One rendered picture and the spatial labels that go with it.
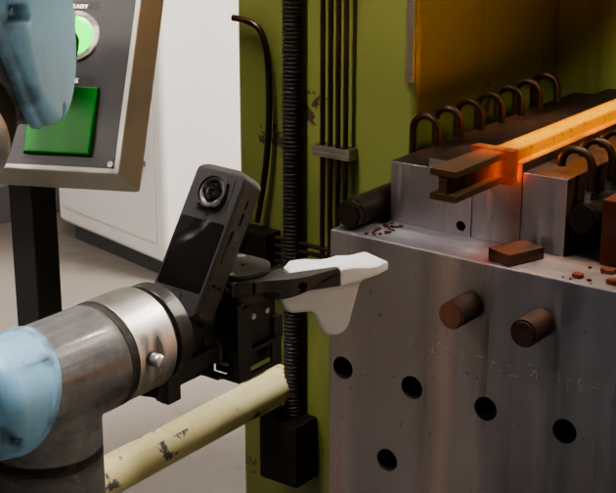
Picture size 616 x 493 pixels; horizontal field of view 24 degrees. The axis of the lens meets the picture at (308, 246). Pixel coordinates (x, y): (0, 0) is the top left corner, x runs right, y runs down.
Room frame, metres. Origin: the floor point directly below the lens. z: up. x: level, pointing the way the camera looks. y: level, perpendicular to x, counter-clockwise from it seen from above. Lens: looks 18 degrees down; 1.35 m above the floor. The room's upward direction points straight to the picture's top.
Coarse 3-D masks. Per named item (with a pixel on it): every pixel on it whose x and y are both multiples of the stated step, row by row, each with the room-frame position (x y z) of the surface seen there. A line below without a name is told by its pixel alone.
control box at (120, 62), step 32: (96, 0) 1.54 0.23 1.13; (128, 0) 1.54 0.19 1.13; (160, 0) 1.60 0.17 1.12; (96, 32) 1.52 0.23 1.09; (128, 32) 1.52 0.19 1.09; (96, 64) 1.51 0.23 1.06; (128, 64) 1.50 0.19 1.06; (128, 96) 1.49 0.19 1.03; (96, 128) 1.47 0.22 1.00; (128, 128) 1.48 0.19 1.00; (32, 160) 1.46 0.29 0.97; (64, 160) 1.46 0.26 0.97; (96, 160) 1.45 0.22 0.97; (128, 160) 1.47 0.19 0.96
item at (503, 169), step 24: (576, 120) 1.48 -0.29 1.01; (600, 120) 1.50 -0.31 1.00; (480, 144) 1.35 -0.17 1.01; (504, 144) 1.38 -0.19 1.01; (528, 144) 1.38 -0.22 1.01; (552, 144) 1.41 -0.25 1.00; (432, 168) 1.27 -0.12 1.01; (456, 168) 1.27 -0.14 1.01; (480, 168) 1.29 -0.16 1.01; (504, 168) 1.33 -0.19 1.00; (432, 192) 1.27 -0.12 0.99; (456, 192) 1.27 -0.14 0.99; (480, 192) 1.29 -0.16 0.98
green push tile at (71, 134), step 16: (80, 96) 1.48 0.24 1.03; (96, 96) 1.48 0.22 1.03; (80, 112) 1.47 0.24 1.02; (96, 112) 1.48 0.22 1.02; (48, 128) 1.47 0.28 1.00; (64, 128) 1.47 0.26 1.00; (80, 128) 1.47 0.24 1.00; (32, 144) 1.47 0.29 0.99; (48, 144) 1.46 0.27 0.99; (64, 144) 1.46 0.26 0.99; (80, 144) 1.46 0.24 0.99
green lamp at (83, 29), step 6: (78, 18) 1.54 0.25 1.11; (78, 24) 1.53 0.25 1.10; (84, 24) 1.53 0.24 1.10; (90, 24) 1.53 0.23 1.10; (78, 30) 1.53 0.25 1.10; (84, 30) 1.53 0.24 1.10; (90, 30) 1.53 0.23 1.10; (78, 36) 1.52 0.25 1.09; (84, 36) 1.52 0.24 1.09; (90, 36) 1.52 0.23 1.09; (84, 42) 1.52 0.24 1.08; (90, 42) 1.52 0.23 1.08; (78, 48) 1.52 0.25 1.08; (84, 48) 1.52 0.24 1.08
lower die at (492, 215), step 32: (576, 96) 1.73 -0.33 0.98; (608, 96) 1.68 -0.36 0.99; (512, 128) 1.52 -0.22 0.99; (608, 128) 1.48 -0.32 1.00; (416, 160) 1.42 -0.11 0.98; (544, 160) 1.36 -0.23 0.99; (576, 160) 1.37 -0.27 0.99; (416, 192) 1.40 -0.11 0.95; (512, 192) 1.33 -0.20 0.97; (544, 192) 1.31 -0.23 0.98; (576, 192) 1.32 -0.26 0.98; (416, 224) 1.40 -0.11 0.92; (448, 224) 1.38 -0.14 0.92; (480, 224) 1.36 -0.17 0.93; (512, 224) 1.33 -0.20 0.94; (544, 224) 1.31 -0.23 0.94
